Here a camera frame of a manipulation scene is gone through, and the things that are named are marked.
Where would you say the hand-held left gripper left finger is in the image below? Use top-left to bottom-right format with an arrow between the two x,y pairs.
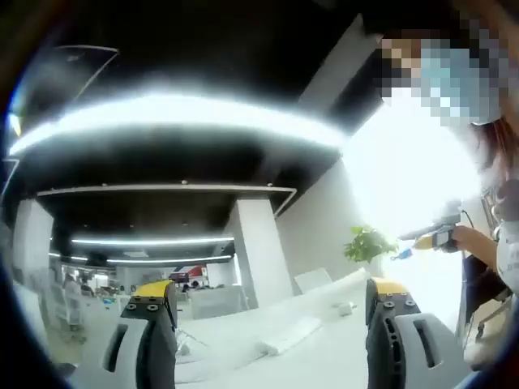
66,279 -> 179,389

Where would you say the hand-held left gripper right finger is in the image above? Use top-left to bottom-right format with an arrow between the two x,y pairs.
364,276 -> 474,389

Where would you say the white power strip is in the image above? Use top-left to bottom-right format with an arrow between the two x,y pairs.
259,315 -> 324,357

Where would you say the white desk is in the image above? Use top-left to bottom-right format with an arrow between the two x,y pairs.
72,269 -> 465,389

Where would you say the white desk partition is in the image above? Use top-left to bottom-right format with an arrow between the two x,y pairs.
189,284 -> 249,321

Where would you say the short ceiling light strip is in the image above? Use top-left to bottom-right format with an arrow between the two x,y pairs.
107,254 -> 237,264

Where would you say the long ceiling light strip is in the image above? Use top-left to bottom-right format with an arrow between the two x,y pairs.
71,236 -> 237,247

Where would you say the person's right hand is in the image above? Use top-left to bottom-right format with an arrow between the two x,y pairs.
444,224 -> 474,254

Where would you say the potted green plant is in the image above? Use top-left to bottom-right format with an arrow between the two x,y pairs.
343,224 -> 401,276

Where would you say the person's leg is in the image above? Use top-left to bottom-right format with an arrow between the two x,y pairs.
457,340 -> 519,389

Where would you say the white office chair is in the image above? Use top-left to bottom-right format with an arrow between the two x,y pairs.
51,282 -> 85,332

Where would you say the white flat panel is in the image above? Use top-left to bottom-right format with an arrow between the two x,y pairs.
294,267 -> 334,296

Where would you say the wide white pillar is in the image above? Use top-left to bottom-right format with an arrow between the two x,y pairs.
232,197 -> 296,310

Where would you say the narrow white pillar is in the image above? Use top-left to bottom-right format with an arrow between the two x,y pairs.
11,198 -> 57,287

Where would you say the wide curved ceiling light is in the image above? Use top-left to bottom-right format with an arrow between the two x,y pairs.
7,92 -> 346,160

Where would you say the white wire stand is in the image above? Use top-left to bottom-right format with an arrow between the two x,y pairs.
176,327 -> 212,362

